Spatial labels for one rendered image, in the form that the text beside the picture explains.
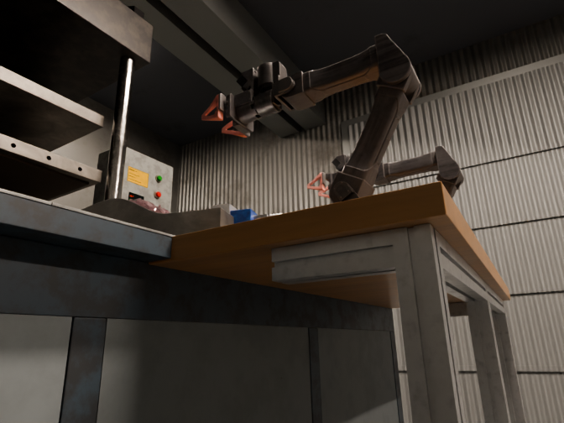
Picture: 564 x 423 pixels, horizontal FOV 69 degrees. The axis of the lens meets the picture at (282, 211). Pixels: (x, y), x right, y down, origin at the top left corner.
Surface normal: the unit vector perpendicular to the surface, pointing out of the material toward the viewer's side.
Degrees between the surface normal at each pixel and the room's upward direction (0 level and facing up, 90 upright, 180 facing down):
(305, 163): 90
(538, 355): 90
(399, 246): 90
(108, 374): 90
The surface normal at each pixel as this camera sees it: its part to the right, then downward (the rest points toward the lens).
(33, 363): 0.84, -0.18
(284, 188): -0.51, -0.25
